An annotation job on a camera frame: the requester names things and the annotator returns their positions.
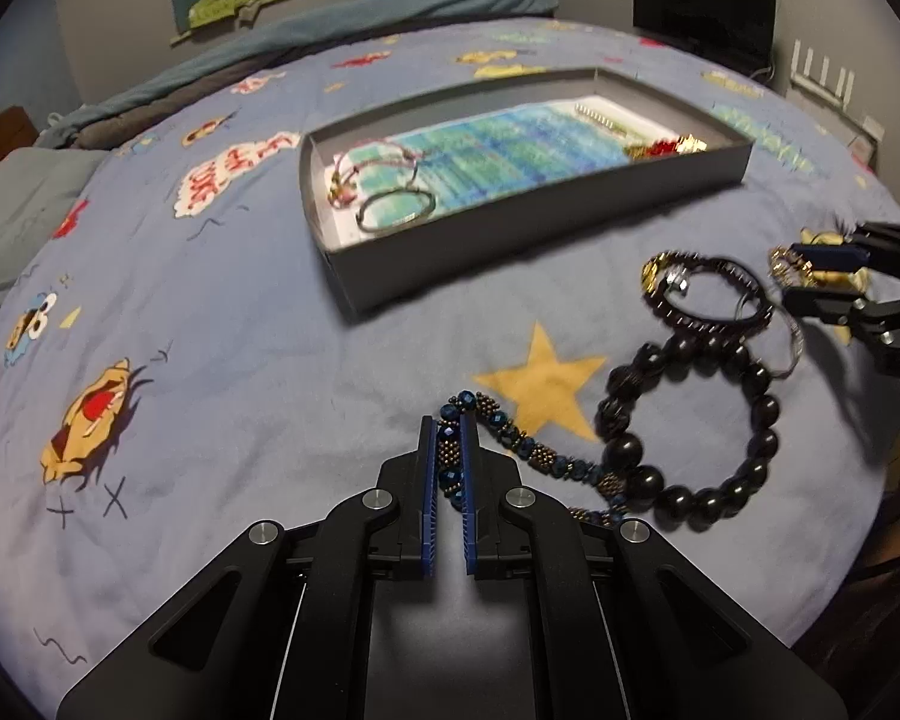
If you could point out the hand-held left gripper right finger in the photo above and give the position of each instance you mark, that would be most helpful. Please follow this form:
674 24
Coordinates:
470 495

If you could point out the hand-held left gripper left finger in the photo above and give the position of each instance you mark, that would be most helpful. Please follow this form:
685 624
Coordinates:
429 495

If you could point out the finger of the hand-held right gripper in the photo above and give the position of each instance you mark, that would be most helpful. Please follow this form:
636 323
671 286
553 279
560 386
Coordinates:
832 256
821 301

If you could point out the red bead jewelry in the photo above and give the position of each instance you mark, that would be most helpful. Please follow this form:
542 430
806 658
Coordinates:
660 148

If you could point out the grey shallow box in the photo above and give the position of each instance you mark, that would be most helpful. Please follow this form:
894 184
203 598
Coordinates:
532 240

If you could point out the pearl hair clip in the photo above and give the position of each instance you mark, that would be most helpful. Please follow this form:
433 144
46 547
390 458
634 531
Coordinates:
600 118

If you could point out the thin dark bangle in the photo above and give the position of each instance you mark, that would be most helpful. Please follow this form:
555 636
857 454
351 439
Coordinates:
394 225

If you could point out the silver bangle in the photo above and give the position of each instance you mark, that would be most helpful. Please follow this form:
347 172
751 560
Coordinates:
795 345

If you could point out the small white box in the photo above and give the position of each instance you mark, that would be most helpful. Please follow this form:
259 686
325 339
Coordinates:
866 136

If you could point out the white router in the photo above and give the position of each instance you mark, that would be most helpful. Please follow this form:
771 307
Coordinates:
821 86

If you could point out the blue cartoon printed bed sheet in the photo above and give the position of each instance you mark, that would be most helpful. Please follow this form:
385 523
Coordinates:
232 360

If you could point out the black television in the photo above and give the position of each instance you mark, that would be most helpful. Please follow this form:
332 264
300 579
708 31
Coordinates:
697 7

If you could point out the blue-green printed paper liner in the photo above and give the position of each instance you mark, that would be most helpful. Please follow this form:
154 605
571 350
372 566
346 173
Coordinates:
495 157

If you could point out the blue-grey folded duvet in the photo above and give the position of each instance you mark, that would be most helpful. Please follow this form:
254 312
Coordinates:
345 22

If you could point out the grey-blue pillow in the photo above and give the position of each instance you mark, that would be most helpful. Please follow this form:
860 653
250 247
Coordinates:
22 210

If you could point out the green cloth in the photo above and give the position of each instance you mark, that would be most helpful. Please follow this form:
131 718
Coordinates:
221 6

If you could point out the wooden headboard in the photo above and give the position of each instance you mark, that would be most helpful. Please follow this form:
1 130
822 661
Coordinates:
0 139

